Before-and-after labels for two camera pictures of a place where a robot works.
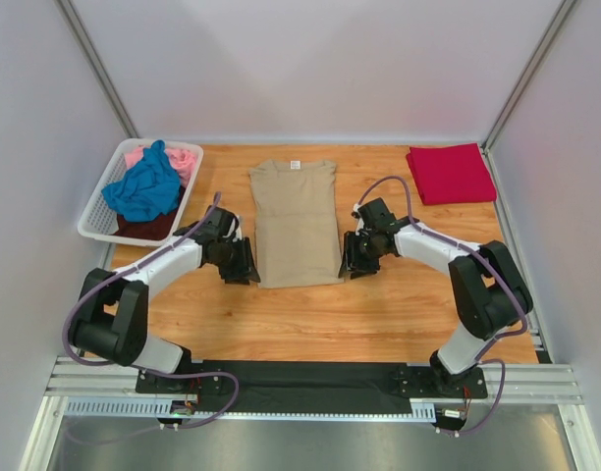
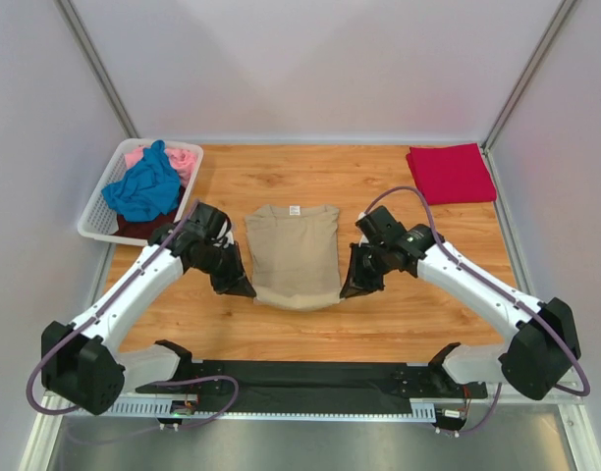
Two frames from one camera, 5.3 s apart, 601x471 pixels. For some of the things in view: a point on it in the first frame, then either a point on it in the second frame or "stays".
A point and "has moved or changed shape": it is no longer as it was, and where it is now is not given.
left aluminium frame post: x=98 y=66 stays
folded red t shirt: x=456 y=173 stays
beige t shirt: x=296 y=221 has moved or changed shape
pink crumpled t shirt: x=184 y=160 stays
